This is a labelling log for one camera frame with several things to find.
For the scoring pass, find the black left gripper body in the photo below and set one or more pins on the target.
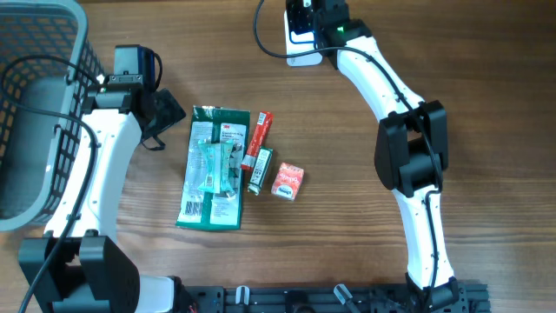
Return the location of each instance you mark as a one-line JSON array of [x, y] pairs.
[[171, 112]]

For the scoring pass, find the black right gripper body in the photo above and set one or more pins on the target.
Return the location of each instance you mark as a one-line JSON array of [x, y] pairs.
[[302, 20]]

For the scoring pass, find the green 3M sponge package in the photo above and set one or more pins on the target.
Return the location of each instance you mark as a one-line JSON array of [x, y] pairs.
[[212, 188]]

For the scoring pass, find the red stick packet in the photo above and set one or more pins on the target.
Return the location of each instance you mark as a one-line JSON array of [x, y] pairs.
[[262, 127]]

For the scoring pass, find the red and white tissue pack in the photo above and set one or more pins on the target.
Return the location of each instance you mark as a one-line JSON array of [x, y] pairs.
[[288, 181]]

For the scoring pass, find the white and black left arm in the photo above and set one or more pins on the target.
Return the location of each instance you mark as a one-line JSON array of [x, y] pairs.
[[76, 266]]

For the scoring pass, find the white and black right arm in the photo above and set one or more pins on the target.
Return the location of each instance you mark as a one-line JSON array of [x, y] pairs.
[[411, 146]]

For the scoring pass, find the white barcode scanner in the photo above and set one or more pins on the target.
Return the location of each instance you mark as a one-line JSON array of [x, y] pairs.
[[296, 44]]

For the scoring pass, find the grey plastic mesh basket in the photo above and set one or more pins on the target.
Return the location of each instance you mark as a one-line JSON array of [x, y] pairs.
[[47, 62]]

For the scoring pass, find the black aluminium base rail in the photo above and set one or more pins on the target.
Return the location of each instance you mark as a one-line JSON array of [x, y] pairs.
[[464, 298]]

